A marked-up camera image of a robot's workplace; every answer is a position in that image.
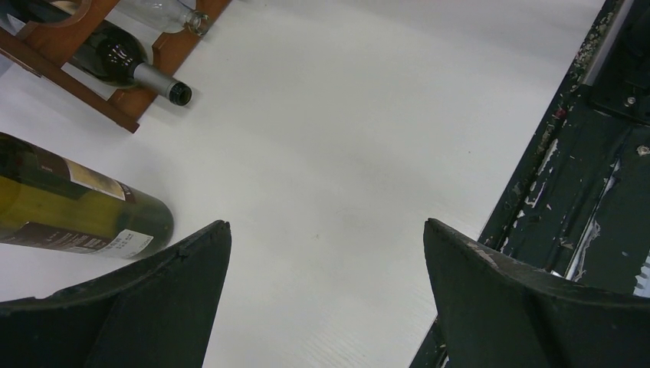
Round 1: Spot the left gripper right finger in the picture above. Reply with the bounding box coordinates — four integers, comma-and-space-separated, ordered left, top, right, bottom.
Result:
424, 218, 649, 367

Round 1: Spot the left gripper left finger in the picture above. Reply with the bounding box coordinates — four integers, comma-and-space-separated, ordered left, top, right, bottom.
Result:
1, 220, 231, 367

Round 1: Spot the green wine bottle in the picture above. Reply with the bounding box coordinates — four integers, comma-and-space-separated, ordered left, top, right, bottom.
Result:
1, 133, 174, 259
1, 1, 192, 107

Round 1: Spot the green wine bottle front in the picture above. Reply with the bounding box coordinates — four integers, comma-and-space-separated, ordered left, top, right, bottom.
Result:
1, 1, 192, 107

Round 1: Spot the small clear glass bottle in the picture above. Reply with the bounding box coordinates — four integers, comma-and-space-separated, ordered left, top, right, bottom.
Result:
116, 0, 212, 37

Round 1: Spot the brown wooden wine rack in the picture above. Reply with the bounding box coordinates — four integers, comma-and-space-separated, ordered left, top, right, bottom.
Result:
1, 1, 229, 133

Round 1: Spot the black mounting rail base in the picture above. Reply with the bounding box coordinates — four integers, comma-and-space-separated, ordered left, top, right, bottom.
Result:
412, 1, 649, 367

